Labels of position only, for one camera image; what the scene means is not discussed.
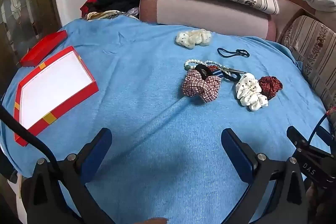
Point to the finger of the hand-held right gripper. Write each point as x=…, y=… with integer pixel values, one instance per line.
x=296, y=136

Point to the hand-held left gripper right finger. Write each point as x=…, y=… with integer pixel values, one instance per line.
x=235, y=150

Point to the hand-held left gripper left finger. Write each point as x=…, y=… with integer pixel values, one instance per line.
x=103, y=144

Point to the red dotted scrunchie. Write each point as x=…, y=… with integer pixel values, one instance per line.
x=270, y=85

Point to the white black-dotted scrunchie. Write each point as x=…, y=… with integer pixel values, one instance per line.
x=249, y=92

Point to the red box with white inside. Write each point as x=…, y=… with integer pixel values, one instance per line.
x=52, y=92

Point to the red plaid scrunchie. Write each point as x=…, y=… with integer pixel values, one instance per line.
x=199, y=86

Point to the black scrunchie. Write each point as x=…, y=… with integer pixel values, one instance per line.
x=202, y=69

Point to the person's right hand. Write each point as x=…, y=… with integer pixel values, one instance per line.
x=311, y=193

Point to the person's left hand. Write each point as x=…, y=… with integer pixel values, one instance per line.
x=155, y=221

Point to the red patterned cloth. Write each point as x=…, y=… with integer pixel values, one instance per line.
x=332, y=115

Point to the blue blanket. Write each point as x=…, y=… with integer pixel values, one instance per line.
x=147, y=103

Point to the silver hair clip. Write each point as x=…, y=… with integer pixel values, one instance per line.
x=233, y=71

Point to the striped pillow at right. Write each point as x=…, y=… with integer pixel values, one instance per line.
x=312, y=48

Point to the red box lid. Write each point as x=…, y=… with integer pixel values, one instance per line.
x=42, y=49

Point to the white sheer dotted scrunchie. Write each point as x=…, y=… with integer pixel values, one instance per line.
x=191, y=38

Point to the brown sofa armrest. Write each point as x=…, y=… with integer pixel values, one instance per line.
x=286, y=8

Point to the patterned beige cloth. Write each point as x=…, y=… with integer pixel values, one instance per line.
x=105, y=14

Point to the purple patterned cloth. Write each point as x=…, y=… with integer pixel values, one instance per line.
x=133, y=11

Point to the pink sofa cushion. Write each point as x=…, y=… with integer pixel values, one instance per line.
x=204, y=15

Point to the wooden glass door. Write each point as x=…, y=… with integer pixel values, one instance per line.
x=26, y=3

